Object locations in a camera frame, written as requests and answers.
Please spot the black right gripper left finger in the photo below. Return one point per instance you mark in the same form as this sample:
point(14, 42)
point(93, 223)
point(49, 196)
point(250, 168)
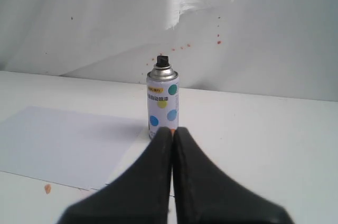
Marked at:
point(140, 195)

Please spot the white paper sheet stack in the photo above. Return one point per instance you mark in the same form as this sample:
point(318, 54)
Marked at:
point(65, 147)

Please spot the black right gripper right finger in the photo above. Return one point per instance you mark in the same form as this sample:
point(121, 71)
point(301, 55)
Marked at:
point(205, 194)

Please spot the white dotted spray paint can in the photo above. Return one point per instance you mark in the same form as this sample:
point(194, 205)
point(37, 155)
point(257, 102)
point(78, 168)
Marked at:
point(162, 96)

